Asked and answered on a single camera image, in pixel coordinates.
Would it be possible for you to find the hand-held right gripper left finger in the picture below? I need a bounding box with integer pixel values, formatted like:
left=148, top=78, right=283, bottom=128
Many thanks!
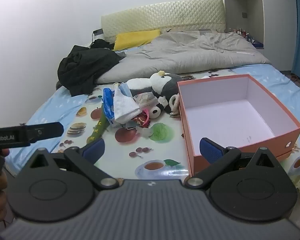
left=29, top=138, right=119, bottom=190

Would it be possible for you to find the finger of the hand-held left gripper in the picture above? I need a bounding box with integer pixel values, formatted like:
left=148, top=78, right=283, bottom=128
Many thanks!
left=25, top=122, right=65, bottom=143

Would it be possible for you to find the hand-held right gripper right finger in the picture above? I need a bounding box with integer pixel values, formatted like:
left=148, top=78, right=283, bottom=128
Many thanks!
left=184, top=137, right=275, bottom=190

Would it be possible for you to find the pink cardboard box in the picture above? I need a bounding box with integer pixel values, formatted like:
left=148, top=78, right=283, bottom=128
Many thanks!
left=177, top=74, right=300, bottom=177

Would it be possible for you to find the blue plastic bag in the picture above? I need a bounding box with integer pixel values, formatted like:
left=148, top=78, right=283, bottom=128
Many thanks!
left=102, top=87, right=117, bottom=126

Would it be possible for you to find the white paper tissue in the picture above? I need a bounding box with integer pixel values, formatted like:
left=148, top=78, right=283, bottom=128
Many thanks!
left=114, top=87, right=141, bottom=124

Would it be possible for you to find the blue face mask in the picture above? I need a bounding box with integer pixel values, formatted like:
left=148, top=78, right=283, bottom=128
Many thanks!
left=117, top=84, right=133, bottom=98

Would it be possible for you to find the long green plush toy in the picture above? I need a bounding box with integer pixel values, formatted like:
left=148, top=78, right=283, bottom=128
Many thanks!
left=86, top=112, right=109, bottom=145

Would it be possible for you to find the fruit print bed sheet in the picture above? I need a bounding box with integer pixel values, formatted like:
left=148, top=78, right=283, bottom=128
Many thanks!
left=5, top=64, right=300, bottom=195

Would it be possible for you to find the red brocade sachet pink tassel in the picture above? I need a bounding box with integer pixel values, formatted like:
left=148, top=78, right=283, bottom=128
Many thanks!
left=131, top=109, right=152, bottom=128

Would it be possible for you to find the small panda plush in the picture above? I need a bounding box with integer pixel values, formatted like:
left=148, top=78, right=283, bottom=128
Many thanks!
left=147, top=96, right=172, bottom=119

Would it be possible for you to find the black garment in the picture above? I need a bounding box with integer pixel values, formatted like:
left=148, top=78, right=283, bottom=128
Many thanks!
left=57, top=45, right=127, bottom=97

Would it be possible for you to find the grey and white penguin plush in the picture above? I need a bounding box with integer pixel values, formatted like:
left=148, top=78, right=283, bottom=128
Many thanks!
left=126, top=70, right=184, bottom=103

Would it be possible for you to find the grey duvet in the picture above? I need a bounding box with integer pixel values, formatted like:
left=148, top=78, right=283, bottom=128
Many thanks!
left=96, top=31, right=272, bottom=84

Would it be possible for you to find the small black cloth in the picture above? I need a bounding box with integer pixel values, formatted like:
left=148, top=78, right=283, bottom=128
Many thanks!
left=90, top=39, right=115, bottom=52

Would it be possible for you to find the yellow pillow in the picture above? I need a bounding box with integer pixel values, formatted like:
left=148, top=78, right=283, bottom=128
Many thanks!
left=114, top=29, right=162, bottom=51

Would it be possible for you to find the row of small bottles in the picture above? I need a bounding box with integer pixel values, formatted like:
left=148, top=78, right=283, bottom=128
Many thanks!
left=229, top=29, right=251, bottom=39

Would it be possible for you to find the cream quilted headboard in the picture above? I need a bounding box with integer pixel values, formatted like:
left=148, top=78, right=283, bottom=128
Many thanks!
left=101, top=0, right=227, bottom=43

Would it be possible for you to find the white wardrobe cabinet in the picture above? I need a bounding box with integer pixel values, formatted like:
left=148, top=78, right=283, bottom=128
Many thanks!
left=221, top=0, right=297, bottom=72

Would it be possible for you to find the white braided rope keychain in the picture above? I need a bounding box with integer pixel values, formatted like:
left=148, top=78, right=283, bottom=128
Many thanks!
left=169, top=94, right=181, bottom=118

